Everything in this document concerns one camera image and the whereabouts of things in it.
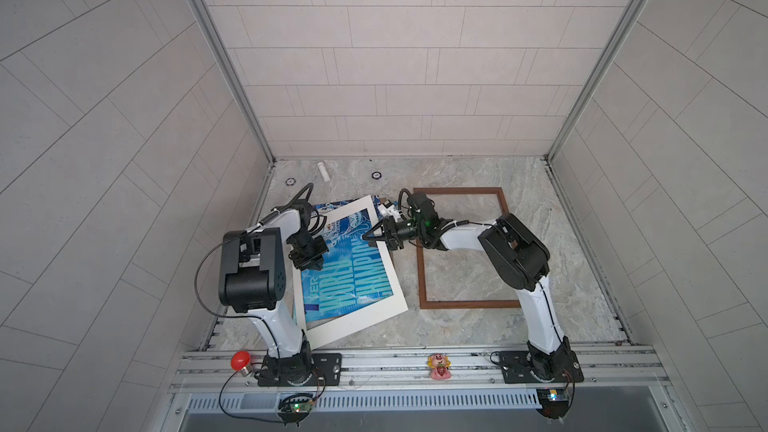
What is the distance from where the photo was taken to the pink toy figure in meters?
0.69

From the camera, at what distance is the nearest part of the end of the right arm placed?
0.77 meters

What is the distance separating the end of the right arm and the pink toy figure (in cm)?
27
